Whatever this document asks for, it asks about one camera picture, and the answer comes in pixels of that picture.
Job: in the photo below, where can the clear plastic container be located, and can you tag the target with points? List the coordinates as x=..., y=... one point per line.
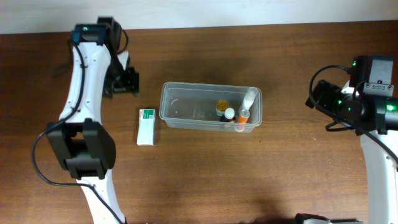
x=193, y=106

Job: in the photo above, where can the white green medicine box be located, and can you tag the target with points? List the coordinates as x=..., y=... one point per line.
x=146, y=131

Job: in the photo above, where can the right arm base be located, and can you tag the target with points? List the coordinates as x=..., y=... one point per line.
x=303, y=218

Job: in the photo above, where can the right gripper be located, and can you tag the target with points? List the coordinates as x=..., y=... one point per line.
x=331, y=92

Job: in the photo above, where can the white spray bottle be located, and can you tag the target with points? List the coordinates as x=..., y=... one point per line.
x=248, y=99

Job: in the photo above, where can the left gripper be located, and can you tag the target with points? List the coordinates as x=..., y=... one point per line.
x=132, y=83

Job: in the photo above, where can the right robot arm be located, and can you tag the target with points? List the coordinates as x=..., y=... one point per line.
x=367, y=106

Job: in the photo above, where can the small jar gold lid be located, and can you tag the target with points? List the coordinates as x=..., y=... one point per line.
x=221, y=107

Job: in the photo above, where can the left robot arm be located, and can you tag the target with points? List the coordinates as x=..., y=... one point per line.
x=79, y=141

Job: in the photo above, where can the orange tube white cap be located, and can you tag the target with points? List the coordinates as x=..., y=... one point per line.
x=242, y=120

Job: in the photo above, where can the dark bottle white cap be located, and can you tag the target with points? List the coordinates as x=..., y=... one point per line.
x=228, y=116

